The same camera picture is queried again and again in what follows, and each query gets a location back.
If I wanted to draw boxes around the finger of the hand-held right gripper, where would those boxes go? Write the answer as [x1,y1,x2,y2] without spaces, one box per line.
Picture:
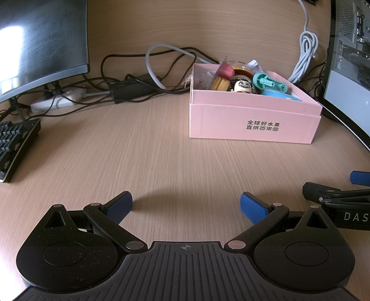
[302,182,370,204]
[350,171,370,186]

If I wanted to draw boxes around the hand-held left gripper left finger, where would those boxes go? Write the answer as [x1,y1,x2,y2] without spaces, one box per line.
[40,191,147,255]

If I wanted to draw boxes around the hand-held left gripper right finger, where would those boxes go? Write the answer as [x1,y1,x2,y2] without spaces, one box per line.
[225,191,333,255]

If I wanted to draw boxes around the pink cardboard box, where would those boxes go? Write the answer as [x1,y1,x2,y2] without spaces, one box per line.
[189,64,323,144]

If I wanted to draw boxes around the light blue round dish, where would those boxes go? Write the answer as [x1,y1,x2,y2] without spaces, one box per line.
[260,88,303,103]

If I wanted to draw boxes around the computer tower case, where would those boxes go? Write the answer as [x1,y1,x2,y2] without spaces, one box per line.
[321,0,370,151]

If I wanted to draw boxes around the black power adapter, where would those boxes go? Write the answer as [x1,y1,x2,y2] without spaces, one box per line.
[109,75,161,104]

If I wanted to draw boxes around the black keyboard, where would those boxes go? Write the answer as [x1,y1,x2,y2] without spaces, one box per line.
[0,118,41,183]

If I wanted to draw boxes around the white power strip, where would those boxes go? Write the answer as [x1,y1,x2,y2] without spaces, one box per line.
[30,88,88,113]

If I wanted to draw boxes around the teal plastic toy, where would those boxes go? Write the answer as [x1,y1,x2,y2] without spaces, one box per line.
[253,72,287,94]

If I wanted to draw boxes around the cartoon face figurine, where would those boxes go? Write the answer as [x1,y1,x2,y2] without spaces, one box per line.
[230,66,258,94]

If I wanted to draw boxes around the clear plastic bag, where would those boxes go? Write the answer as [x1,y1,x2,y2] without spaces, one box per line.
[185,71,216,90]

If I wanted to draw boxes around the crumpled clear wrapper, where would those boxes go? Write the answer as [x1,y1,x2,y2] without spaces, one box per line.
[246,59,264,75]

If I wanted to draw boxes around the red and yellow toy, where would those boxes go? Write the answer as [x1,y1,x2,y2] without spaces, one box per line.
[209,63,234,91]

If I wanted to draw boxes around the curved computer monitor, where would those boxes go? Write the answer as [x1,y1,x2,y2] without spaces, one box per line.
[0,0,91,120]

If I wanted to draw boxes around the black computer cables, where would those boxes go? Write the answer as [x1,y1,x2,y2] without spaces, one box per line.
[306,41,332,100]

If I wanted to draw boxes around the bundle of black cables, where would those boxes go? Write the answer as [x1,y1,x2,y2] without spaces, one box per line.
[100,46,221,98]

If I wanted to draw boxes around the white power cable with plug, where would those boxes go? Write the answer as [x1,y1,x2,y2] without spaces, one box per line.
[288,0,319,84]

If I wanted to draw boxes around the grey looped cable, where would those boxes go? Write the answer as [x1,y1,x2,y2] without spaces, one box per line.
[145,44,209,89]

